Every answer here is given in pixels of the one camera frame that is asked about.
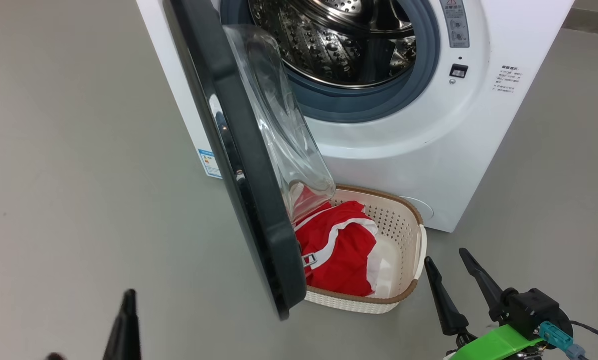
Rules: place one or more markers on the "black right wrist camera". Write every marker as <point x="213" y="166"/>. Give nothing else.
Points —
<point x="534" y="310"/>

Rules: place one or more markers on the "white washing machine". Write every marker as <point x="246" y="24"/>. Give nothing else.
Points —
<point x="404" y="135"/>

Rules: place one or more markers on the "dark round washing machine door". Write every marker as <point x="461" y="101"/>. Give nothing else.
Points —
<point x="244" y="190"/>

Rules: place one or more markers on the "round drain filter cover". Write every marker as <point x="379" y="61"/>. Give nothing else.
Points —
<point x="421" y="209"/>

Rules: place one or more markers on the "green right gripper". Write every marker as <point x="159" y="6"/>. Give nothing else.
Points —
<point x="494" y="347"/>

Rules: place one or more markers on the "teal right camera connector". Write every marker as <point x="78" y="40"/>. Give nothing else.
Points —
<point x="559" y="339"/>

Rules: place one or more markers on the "cream perforated laundry basket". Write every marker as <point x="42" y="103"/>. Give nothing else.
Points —
<point x="404" y="235"/>

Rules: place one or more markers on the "black door latch socket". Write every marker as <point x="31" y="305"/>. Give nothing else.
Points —
<point x="459" y="71"/>

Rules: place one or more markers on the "red and white garment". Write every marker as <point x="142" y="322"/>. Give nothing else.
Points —
<point x="344" y="250"/>

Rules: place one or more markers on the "stainless steel washer drum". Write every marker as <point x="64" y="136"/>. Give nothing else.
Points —
<point x="339" y="40"/>

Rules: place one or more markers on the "white text instruction sticker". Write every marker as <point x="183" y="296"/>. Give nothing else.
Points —
<point x="509" y="79"/>

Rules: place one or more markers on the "blue energy label sticker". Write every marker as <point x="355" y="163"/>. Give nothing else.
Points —
<point x="210" y="164"/>

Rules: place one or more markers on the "grey warning label strip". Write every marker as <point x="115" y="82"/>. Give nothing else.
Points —
<point x="456" y="22"/>

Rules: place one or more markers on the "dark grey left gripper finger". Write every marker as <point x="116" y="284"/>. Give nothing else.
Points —
<point x="55" y="356"/>
<point x="125" y="330"/>

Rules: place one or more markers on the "grey-blue door gasket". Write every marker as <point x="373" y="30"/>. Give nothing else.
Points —
<point x="379" y="100"/>

